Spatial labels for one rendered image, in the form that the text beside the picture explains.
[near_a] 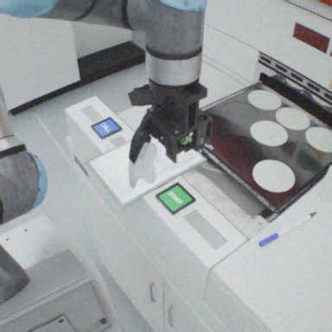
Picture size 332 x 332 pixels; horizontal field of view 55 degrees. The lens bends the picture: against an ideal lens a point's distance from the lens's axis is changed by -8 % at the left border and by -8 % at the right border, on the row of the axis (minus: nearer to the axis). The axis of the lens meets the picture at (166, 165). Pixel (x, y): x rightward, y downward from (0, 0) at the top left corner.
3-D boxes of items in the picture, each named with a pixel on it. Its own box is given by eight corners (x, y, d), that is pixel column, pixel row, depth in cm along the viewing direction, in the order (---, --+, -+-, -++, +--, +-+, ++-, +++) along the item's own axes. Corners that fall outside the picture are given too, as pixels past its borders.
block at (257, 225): (256, 222, 71) (259, 213, 69) (268, 233, 69) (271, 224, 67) (229, 243, 68) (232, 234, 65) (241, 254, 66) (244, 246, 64)
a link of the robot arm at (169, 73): (134, 45, 44) (181, 30, 48) (136, 73, 48) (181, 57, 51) (169, 67, 40) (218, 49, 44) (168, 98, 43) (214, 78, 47)
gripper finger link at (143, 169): (135, 205, 54) (162, 156, 51) (115, 181, 57) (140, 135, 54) (149, 204, 56) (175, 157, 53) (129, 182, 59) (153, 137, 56)
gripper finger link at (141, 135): (126, 162, 54) (152, 114, 51) (121, 157, 54) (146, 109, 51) (147, 164, 57) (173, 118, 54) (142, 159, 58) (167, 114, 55)
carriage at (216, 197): (162, 146, 91) (162, 138, 89) (264, 239, 71) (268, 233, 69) (137, 159, 88) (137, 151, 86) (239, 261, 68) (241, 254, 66)
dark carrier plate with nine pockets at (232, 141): (262, 85, 105) (262, 83, 105) (352, 143, 86) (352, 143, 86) (177, 124, 91) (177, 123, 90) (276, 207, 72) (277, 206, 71)
